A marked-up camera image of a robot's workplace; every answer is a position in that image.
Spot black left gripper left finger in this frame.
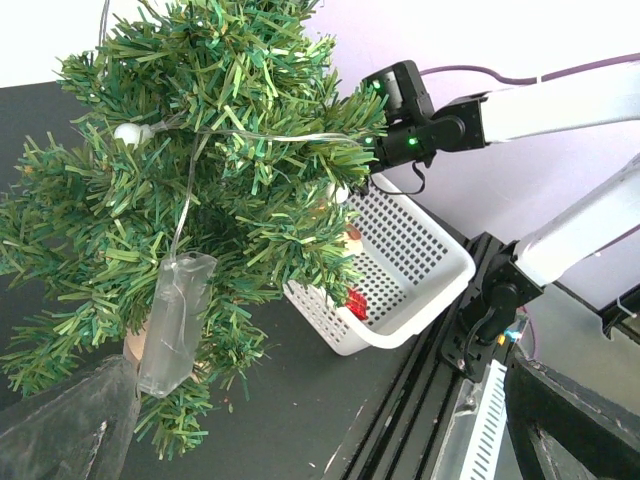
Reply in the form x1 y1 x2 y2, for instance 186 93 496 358
1 355 141 479

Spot clear light battery box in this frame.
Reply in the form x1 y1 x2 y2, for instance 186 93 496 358
138 252 217 398

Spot right circuit board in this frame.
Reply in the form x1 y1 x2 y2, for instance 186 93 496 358
497 314 530 346

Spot small green christmas tree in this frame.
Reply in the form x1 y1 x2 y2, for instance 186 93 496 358
1 1 386 460

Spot red gift box ornament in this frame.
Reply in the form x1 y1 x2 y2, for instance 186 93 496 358
345 288 368 322

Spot white string lights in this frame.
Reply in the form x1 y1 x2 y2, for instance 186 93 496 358
97 1 384 278

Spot white perforated plastic basket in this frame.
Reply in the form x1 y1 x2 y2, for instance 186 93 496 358
284 174 476 356

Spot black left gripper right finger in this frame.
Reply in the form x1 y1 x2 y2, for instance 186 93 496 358
504 349 639 479

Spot snowman ornament with hat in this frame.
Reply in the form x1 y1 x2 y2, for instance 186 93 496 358
345 224 364 256

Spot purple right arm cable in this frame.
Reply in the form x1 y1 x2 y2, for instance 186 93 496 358
419 52 640 86

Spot white slotted cable duct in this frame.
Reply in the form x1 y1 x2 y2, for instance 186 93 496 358
460 360 507 480

